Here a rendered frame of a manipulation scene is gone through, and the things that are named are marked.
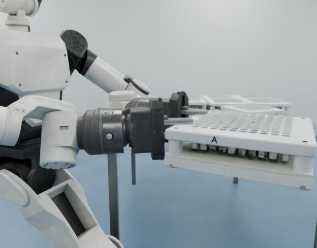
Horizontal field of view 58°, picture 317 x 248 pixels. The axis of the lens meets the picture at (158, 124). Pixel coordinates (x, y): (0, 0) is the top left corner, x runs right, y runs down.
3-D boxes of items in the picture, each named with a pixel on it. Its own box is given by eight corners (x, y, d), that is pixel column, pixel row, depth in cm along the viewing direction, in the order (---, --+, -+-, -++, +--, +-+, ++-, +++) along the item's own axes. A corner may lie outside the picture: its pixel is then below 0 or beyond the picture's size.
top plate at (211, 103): (205, 101, 201) (205, 98, 201) (240, 102, 200) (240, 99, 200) (210, 106, 177) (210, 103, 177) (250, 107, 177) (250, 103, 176)
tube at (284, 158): (287, 171, 49) (291, 129, 47) (286, 174, 48) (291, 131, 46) (278, 170, 50) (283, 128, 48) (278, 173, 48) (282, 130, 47)
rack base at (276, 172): (307, 148, 65) (308, 138, 64) (312, 190, 43) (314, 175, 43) (203, 136, 75) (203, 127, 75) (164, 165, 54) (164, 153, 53)
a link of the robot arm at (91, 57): (78, 85, 105) (45, 62, 102) (87, 72, 112) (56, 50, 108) (91, 64, 98) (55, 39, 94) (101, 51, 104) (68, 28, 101)
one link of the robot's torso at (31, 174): (-33, 188, 94) (-40, 136, 91) (3, 175, 106) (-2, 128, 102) (27, 206, 82) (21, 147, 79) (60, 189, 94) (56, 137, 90)
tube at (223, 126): (225, 163, 53) (228, 123, 52) (224, 165, 52) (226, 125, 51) (218, 162, 54) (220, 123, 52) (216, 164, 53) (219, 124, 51)
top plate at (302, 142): (310, 126, 64) (311, 117, 63) (316, 158, 42) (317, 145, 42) (204, 117, 74) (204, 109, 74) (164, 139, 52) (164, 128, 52)
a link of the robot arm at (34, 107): (83, 104, 57) (9, 87, 48) (82, 147, 54) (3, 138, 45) (69, 114, 61) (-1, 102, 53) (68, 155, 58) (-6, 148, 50)
